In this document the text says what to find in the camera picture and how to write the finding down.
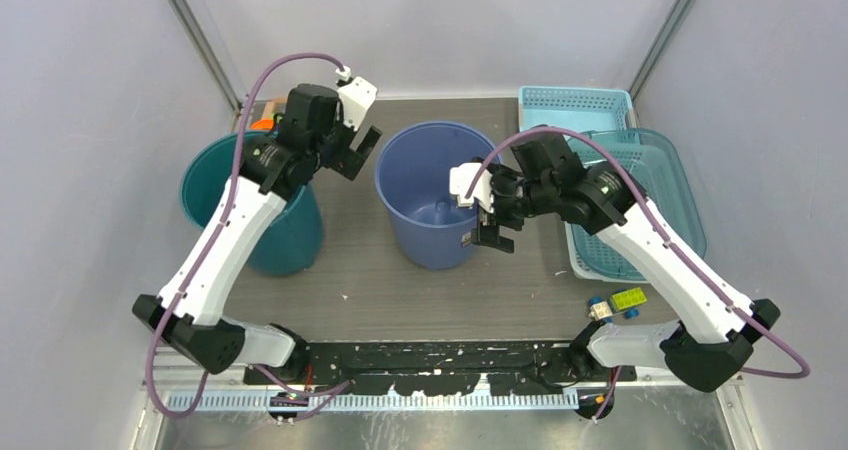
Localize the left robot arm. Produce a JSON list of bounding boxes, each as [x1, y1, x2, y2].
[[132, 77, 381, 384]]

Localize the teal plastic basket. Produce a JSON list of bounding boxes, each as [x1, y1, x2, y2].
[[565, 128, 707, 284]]

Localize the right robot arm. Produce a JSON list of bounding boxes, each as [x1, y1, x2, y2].
[[449, 127, 780, 392]]

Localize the lime green toy brick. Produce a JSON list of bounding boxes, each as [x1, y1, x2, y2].
[[608, 286, 648, 313]]

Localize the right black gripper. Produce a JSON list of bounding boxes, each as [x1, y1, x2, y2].
[[469, 161, 554, 251]]

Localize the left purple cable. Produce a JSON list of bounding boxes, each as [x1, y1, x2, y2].
[[144, 52, 352, 421]]

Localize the light blue plastic basket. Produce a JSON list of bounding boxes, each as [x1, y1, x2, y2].
[[518, 86, 633, 132]]

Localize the small toy car blue wheels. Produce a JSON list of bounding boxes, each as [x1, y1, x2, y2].
[[588, 297, 640, 323]]

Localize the blue plastic bucket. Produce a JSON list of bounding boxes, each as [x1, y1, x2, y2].
[[374, 121, 495, 270]]

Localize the purple cable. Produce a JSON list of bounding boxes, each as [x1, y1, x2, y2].
[[463, 126, 812, 381], [144, 52, 352, 421]]

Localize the teal plastic bucket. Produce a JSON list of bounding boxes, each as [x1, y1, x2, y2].
[[180, 134, 324, 277]]

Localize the white cable duct strip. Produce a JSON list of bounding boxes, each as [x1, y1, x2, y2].
[[196, 389, 579, 413]]

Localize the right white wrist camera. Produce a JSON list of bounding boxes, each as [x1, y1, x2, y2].
[[448, 162, 494, 214]]

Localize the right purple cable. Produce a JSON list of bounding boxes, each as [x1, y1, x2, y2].
[[463, 126, 812, 381]]

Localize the orange toy arch block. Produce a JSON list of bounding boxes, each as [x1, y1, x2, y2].
[[250, 118, 274, 131]]

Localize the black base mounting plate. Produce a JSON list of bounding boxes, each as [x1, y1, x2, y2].
[[271, 340, 612, 397]]

